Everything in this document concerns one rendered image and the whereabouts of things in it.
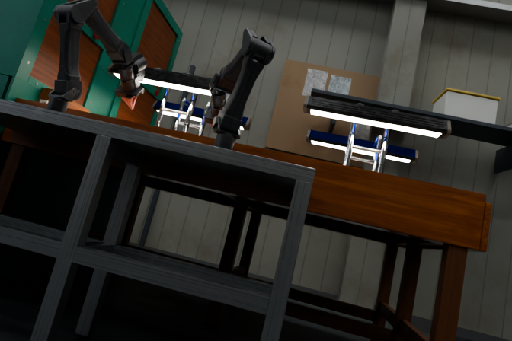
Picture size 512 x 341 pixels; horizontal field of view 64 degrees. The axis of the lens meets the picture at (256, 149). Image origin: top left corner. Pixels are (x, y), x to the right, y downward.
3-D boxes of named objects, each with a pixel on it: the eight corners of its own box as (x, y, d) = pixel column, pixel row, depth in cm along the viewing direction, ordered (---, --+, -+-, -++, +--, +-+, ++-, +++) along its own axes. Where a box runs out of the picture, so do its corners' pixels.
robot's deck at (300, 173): (312, 183, 108) (315, 168, 109) (-80, 94, 123) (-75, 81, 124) (301, 207, 196) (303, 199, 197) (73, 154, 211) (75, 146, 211)
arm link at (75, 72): (69, 99, 148) (72, 7, 144) (81, 100, 145) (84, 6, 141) (53, 98, 143) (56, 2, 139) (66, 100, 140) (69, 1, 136)
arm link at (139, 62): (136, 67, 177) (126, 40, 170) (151, 68, 173) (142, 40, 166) (116, 78, 168) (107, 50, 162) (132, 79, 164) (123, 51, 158)
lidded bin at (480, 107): (477, 136, 373) (481, 110, 378) (497, 125, 338) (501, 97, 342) (427, 126, 379) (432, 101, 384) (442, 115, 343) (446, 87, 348)
